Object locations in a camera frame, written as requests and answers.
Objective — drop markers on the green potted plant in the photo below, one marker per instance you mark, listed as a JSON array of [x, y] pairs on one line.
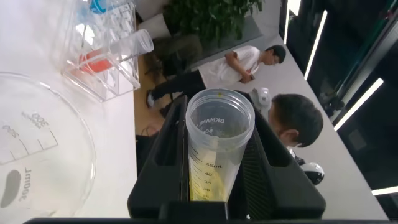
[[211, 18]]

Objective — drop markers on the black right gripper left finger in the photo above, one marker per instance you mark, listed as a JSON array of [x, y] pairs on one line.
[[161, 174]]

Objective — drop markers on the standing person in white shirt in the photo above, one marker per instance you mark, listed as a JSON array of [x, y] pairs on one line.
[[230, 68]]

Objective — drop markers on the glass beaker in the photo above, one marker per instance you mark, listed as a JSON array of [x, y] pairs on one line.
[[46, 155]]

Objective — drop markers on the dark chair with jacket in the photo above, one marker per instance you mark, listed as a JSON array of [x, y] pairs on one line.
[[177, 53]]

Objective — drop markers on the yellow pigment test tube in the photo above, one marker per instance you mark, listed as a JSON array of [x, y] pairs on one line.
[[217, 149]]

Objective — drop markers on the red pigment test tube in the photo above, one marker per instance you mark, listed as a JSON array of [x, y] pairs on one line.
[[99, 62]]

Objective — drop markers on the white plant pot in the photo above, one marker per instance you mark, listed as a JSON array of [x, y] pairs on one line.
[[155, 28]]

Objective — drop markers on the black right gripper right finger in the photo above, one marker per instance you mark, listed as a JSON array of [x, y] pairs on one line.
[[280, 186]]

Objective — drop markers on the clear acrylic test tube rack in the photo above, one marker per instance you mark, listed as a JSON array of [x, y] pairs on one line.
[[124, 18]]

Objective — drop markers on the seated person in black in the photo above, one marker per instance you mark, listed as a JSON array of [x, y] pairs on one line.
[[295, 121]]

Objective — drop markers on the white headset on neck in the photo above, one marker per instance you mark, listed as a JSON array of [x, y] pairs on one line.
[[262, 98]]

